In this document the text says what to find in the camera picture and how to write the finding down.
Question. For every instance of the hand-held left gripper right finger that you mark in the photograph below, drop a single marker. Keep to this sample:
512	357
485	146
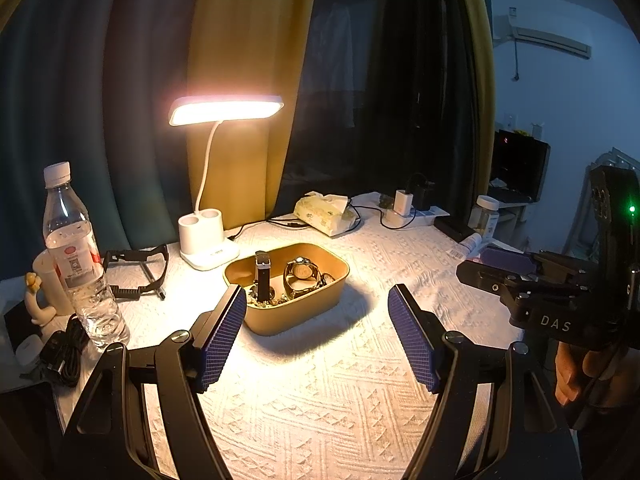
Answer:
412	335

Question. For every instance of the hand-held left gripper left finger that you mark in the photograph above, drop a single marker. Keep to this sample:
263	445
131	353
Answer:
222	330

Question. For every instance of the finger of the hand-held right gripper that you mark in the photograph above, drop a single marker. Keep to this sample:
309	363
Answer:
505	259
480	275

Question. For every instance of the yellow storage box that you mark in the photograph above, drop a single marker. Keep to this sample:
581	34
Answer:
295	315

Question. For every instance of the person's right hand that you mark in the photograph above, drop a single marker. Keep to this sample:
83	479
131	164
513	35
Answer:
567	375

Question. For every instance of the white lid jar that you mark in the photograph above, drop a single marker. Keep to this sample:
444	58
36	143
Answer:
485	215

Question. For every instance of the flat black box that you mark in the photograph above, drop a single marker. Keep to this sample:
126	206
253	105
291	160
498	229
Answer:
452	229

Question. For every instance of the white desk lamp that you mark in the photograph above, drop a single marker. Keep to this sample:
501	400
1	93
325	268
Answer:
202	240

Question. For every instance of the black monitor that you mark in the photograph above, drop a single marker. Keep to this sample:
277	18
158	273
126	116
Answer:
520	167

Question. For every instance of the gold metal wristwatch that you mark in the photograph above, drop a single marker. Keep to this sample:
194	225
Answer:
302	277

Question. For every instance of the white power strip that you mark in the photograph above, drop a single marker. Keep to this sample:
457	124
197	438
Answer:
400	220

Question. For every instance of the black power adapter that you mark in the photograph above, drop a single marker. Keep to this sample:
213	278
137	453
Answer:
421	192

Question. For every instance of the white charger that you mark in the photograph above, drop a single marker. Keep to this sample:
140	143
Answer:
403	202

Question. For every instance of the white textured tablecloth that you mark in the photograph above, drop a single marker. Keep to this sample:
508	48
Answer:
320	410

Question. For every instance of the yellow tissue pack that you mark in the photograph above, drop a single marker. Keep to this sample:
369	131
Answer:
322	215

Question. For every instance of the clear plastic water bottle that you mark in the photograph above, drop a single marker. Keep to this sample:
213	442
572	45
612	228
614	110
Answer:
75	260

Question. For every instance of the olive curtain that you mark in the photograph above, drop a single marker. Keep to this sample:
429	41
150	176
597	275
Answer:
477	75

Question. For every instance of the white duck figurine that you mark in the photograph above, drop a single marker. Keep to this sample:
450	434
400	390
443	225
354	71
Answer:
36	300

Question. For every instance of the small white round device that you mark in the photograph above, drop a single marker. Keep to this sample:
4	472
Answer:
29	352

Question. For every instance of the dark sheer curtain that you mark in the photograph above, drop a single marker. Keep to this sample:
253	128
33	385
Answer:
390	85

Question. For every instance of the white air conditioner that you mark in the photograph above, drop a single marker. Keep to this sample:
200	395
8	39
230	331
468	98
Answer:
545	35

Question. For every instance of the yellow curtain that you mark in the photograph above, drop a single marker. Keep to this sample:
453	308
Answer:
240	50

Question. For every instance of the dark teal curtain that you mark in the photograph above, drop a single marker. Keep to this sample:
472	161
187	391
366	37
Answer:
75	85

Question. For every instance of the black plastic frame part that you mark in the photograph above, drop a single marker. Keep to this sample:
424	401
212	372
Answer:
160	270

